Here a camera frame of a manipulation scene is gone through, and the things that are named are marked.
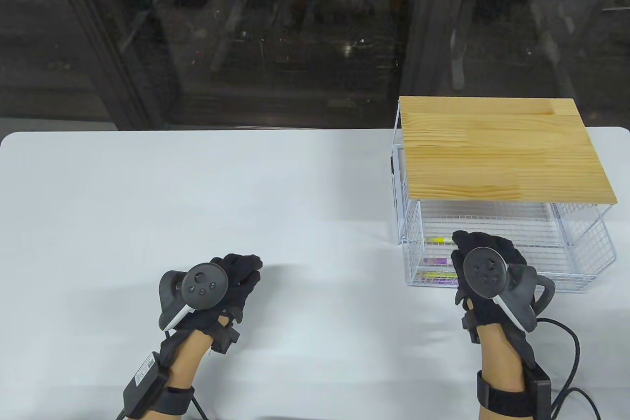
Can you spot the person's left hand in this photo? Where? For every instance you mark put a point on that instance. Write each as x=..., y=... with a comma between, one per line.
x=241, y=277

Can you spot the person's right hand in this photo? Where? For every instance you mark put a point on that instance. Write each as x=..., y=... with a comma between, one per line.
x=492, y=242

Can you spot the black and white controller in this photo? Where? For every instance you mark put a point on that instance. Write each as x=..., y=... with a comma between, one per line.
x=204, y=284
x=485, y=272

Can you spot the yellow double-ended highlighter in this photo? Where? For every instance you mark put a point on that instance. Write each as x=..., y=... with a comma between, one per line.
x=438, y=274
x=440, y=241

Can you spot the purple double-ended highlighter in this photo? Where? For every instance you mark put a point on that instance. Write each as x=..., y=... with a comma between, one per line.
x=435, y=260
x=443, y=281

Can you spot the person's left forearm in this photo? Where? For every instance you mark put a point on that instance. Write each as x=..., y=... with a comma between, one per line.
x=189, y=356

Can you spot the person's right forearm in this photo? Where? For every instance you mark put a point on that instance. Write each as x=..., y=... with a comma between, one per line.
x=499, y=356

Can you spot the light wooden board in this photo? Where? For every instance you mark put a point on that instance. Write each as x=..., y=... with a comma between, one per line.
x=502, y=154

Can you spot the black labelled wrist camera box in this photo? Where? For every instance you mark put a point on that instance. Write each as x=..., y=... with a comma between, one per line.
x=145, y=383

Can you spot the dark window frame post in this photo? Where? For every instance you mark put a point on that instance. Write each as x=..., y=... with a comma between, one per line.
x=123, y=70
x=423, y=46

